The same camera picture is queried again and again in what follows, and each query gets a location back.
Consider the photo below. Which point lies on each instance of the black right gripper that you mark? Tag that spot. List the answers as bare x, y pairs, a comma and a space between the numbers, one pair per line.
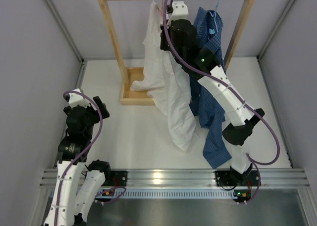
163, 36

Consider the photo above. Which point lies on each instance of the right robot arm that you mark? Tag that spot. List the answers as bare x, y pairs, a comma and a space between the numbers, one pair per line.
179, 37

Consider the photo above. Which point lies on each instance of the wooden clothes rack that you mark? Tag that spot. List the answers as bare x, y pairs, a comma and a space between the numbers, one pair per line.
130, 74

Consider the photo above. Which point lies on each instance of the blue checkered shirt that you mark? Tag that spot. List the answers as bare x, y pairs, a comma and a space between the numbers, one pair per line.
211, 115

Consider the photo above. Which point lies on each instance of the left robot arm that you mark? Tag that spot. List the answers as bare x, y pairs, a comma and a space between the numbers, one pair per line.
77, 183

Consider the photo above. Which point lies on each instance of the aluminium mounting rail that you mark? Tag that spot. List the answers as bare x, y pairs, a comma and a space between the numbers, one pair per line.
204, 178

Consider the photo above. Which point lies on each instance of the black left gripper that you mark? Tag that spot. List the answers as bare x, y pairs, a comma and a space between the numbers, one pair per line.
102, 107

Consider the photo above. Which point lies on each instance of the aluminium frame post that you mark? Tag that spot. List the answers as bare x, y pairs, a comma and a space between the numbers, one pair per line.
67, 36
273, 33

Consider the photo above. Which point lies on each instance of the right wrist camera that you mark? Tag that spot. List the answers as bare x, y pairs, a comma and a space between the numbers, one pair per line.
175, 11

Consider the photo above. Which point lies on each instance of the slotted cable duct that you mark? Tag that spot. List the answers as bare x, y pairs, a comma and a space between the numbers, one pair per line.
172, 194

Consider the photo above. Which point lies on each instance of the left aluminium frame post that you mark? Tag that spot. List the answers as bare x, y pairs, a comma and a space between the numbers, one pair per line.
67, 36

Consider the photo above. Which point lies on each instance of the pink wire hanger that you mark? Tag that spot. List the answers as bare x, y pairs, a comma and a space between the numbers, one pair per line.
161, 3

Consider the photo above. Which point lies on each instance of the white shirt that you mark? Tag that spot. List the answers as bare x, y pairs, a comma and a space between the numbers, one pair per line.
168, 84

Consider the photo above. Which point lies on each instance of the right aluminium frame post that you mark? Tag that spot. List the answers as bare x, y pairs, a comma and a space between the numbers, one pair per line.
273, 33

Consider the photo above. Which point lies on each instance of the blue wire hanger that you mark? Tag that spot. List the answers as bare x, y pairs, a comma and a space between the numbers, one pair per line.
216, 10

